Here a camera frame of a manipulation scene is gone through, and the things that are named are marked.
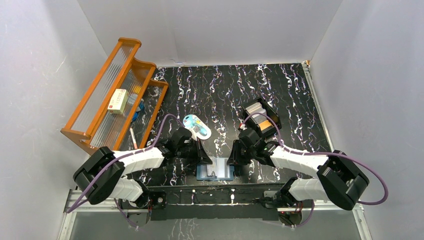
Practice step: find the blue oval blister package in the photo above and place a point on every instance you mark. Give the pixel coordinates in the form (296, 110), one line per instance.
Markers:
(195, 124)

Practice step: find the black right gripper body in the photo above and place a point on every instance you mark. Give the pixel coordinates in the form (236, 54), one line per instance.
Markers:
(251, 153)

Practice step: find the pink pen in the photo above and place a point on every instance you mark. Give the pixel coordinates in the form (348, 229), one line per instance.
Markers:
(133, 138)

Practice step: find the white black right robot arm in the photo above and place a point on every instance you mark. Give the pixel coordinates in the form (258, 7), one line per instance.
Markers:
(332, 176)

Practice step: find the white medicine box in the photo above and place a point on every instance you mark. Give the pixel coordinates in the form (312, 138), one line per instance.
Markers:
(118, 101)

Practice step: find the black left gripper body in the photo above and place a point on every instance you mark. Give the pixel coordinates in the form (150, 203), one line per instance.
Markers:
(197, 153)

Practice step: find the orange wooden shelf rack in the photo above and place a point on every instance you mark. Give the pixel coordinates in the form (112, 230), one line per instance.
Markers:
(91, 126)

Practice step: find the stack of credit cards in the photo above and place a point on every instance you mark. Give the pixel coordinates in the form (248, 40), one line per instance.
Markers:
(256, 107)

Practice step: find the blue item on shelf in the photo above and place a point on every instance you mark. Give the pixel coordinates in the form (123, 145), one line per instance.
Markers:
(140, 108)

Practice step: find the blue leather card holder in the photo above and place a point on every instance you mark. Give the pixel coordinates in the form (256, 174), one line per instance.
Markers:
(219, 170)

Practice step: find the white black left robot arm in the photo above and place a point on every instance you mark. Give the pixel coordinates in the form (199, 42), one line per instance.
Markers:
(101, 176)

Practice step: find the black card storage box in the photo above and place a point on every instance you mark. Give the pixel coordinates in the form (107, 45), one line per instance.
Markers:
(265, 125)

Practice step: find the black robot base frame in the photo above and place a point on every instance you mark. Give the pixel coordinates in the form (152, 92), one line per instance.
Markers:
(234, 201)

